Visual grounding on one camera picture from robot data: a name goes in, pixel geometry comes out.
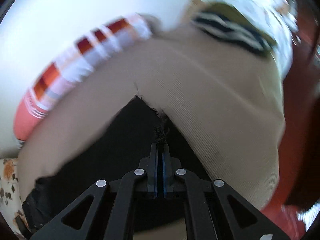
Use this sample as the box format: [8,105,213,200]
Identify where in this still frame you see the floral patterned pillow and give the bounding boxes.
[0,158,28,239]

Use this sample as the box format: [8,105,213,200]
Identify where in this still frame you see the black pants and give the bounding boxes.
[22,97,210,230]

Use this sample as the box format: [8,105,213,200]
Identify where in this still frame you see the beige textured bed sheet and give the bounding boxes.
[17,27,287,240]

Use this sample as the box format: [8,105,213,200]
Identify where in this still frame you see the white striped clothes pile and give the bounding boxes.
[190,0,298,79]

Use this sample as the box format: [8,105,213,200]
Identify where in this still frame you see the dark red wooden furniture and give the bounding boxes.
[264,0,319,239]

